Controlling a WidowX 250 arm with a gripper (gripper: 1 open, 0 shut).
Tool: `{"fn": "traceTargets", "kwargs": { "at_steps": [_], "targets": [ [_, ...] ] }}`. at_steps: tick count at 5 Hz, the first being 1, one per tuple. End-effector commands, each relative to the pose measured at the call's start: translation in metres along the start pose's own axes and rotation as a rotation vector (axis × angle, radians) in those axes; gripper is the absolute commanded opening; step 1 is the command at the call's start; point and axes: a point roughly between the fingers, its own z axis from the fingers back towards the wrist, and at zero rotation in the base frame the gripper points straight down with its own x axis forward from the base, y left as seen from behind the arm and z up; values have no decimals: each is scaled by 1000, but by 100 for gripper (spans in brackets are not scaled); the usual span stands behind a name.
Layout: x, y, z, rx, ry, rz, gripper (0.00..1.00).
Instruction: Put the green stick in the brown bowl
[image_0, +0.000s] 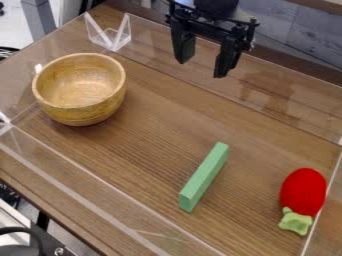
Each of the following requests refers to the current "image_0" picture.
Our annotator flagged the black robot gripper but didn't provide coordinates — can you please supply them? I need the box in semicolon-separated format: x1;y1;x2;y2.
167;0;259;78

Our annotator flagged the green rectangular stick block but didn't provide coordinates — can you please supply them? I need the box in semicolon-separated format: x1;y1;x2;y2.
179;142;229;213

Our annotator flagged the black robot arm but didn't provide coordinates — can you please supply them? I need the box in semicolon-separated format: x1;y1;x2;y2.
165;0;259;78

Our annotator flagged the light brown wooden bowl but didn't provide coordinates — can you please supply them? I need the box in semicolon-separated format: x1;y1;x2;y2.
32;53;127;126

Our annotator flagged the red plush strawberry toy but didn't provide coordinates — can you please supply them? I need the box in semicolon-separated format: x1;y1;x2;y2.
277;168;327;236

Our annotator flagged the clear acrylic tray enclosure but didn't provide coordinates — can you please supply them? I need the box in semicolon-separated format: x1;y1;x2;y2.
0;18;342;256

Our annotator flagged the grey metal post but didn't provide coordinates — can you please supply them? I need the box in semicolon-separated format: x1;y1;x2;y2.
20;0;56;41

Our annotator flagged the black metal table bracket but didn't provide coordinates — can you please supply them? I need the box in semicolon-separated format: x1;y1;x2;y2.
29;225;77;256

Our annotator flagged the black cable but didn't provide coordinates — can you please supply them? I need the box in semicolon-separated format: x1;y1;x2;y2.
0;226;45;256

